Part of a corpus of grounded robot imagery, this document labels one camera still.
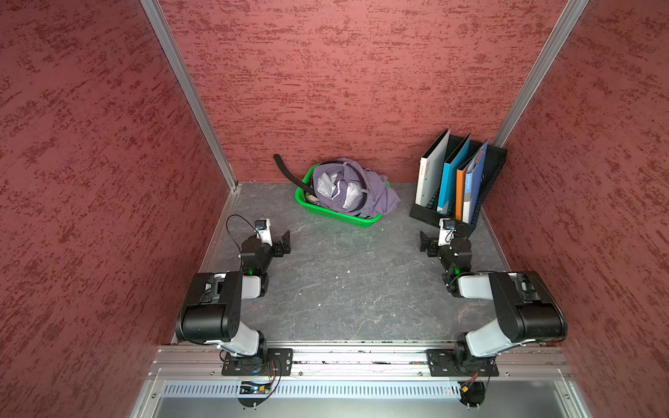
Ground green plastic basket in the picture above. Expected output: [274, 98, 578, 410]
[291, 158, 400, 228]

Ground purple trousers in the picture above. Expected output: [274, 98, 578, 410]
[310, 158, 401, 219]

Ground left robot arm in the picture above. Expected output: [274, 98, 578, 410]
[175, 232, 291, 359]

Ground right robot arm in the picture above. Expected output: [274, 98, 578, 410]
[419, 232, 568, 361]

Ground teal folder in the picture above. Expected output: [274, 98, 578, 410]
[437, 135, 471, 215]

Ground orange folder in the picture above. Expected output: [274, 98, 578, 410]
[455, 162, 468, 221]

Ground blue folder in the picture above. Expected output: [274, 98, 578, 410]
[463, 142, 489, 224]

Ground white folder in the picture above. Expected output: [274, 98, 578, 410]
[415, 130, 451, 207]

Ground black file rack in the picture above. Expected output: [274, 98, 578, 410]
[409, 134, 507, 237]

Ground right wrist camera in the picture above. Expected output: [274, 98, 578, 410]
[437, 218, 456, 247]

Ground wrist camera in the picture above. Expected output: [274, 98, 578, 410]
[437, 218, 456, 247]
[254, 219, 273, 247]

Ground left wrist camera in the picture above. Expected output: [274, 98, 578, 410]
[254, 219, 273, 247]

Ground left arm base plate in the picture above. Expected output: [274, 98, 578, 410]
[221, 348, 294, 378]

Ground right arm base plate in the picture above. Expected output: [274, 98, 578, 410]
[425, 349, 499, 378]

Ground aluminium front rail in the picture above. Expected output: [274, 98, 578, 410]
[132, 341, 591, 417]

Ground right aluminium corner post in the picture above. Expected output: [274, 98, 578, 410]
[493, 0, 589, 148]

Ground aluminium corner post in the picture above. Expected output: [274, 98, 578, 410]
[140, 0, 239, 193]
[493, 0, 589, 148]

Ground left aluminium corner post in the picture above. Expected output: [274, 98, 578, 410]
[140, 0, 239, 193]

